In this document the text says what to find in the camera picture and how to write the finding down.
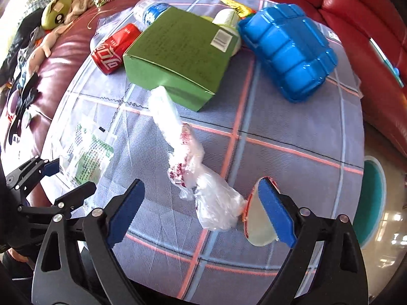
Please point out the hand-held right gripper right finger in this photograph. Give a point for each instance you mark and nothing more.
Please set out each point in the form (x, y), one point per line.
(276, 211)

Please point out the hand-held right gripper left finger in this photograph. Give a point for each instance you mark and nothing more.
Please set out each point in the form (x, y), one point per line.
(127, 211)

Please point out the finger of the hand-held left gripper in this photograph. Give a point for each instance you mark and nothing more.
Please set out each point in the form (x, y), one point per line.
(74, 194)
(50, 168)

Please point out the clear plastic bag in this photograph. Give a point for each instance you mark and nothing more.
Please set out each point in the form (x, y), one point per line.
(178, 133)

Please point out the white jar with green label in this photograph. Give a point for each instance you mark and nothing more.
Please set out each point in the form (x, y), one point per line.
(225, 17)

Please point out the clear wrapper with green print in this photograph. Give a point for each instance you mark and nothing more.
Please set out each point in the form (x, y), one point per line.
(92, 155)

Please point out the dark printed cloth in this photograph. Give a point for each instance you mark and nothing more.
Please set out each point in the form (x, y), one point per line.
(22, 101)

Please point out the grey plaid cloth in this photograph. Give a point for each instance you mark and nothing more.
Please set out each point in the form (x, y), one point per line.
(270, 127)

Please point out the teal round mat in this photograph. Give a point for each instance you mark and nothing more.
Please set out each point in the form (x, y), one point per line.
(373, 197)

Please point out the red soda can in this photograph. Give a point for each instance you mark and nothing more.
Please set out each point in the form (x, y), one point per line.
(111, 50)

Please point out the yellow thread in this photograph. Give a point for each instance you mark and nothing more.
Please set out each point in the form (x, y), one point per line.
(91, 19)

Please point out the green plush toy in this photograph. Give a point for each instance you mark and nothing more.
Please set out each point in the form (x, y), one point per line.
(55, 12)

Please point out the blue plastic container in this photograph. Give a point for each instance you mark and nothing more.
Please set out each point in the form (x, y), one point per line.
(286, 47)

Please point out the beige plush toy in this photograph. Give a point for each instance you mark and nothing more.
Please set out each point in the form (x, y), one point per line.
(76, 6)

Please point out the green cardboard box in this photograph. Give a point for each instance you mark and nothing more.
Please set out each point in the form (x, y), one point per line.
(178, 47)

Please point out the clear plastic water bottle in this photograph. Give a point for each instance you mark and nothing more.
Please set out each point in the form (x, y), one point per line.
(152, 11)

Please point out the white blue stick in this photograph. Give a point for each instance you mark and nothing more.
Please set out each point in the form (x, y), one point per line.
(386, 58)

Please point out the red yellow snack wrapper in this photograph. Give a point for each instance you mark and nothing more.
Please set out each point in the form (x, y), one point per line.
(241, 9)

